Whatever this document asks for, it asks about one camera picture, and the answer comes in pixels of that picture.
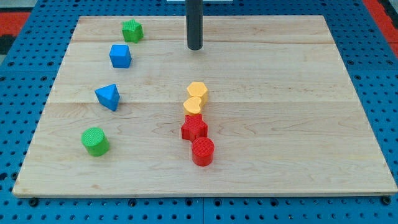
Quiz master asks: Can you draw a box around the blue triangle block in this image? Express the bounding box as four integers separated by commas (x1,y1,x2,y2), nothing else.
95,84,120,111

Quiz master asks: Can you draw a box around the wooden board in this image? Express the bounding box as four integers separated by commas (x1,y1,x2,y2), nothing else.
12,16,397,198

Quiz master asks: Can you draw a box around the green cylinder block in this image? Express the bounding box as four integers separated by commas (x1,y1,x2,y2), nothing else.
81,127,109,157

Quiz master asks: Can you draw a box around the red cylinder block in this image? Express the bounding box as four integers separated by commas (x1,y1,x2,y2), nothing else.
192,137,215,166

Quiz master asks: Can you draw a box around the yellow hexagon block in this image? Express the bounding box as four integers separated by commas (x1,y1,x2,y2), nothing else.
187,82,208,105

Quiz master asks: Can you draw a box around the yellow heart block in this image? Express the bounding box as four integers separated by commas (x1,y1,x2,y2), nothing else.
183,96,202,115

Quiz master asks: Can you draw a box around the red star block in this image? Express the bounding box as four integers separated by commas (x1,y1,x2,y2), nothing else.
181,114,208,142

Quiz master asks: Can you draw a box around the green star block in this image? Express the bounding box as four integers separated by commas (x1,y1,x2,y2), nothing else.
122,19,144,43

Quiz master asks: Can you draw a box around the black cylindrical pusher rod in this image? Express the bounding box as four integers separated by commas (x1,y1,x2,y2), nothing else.
185,0,203,50

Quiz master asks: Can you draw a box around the blue cube block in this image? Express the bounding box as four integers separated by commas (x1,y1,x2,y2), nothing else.
109,44,132,68

